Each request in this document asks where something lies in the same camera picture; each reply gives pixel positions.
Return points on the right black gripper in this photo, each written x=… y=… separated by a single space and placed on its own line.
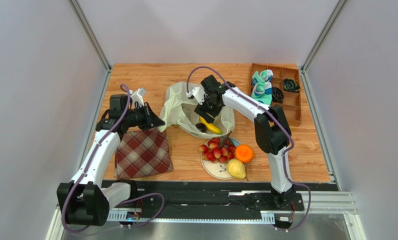
x=205 y=111

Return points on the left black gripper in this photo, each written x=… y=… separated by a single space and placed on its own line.
x=151 y=120

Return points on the yellow fake banana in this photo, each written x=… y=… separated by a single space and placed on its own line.
x=211 y=127

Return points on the dark fake plum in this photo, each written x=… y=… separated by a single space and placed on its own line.
x=201 y=127

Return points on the white plastic bag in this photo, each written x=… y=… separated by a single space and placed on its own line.
x=178 y=111

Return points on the red fake strawberry bunch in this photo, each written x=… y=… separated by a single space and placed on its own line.
x=218 y=150

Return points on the orange fake fruit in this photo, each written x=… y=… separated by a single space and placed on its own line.
x=244 y=153

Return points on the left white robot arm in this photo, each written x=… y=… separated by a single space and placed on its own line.
x=82 y=200

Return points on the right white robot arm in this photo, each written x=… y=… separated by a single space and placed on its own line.
x=272 y=131

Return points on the red plaid cloth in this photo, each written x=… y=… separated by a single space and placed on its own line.
x=143 y=154

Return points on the brown wooden organizer tray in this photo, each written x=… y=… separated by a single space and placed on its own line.
x=286 y=90

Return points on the blue and cream plate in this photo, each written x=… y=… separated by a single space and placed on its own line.
x=218 y=170

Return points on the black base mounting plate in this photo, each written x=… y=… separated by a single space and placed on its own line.
x=214 y=201

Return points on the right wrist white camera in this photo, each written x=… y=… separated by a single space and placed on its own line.
x=198 y=94

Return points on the wrist white camera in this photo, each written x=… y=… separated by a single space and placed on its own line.
x=137 y=98
x=198 y=94

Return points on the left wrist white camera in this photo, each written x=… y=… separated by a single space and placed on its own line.
x=137 y=98

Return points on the aluminium frame rail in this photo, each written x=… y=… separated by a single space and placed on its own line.
x=329 y=216

